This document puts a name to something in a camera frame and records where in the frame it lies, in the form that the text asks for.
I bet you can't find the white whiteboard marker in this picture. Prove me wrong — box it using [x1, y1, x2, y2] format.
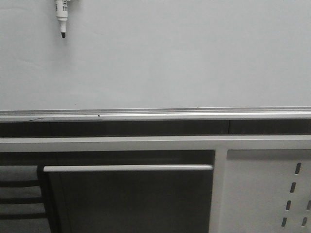
[54, 0, 69, 38]

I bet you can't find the white whiteboard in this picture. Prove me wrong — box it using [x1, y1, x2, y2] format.
[0, 0, 311, 110]

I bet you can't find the dark cabinet door panel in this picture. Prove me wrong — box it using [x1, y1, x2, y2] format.
[43, 165, 213, 233]

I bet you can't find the white perforated side panel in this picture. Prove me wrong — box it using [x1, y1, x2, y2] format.
[218, 150, 311, 233]

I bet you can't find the white desk frame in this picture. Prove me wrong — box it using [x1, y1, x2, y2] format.
[0, 135, 311, 233]

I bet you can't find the aluminium whiteboard tray rail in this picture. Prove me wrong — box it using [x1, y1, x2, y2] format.
[0, 107, 311, 123]

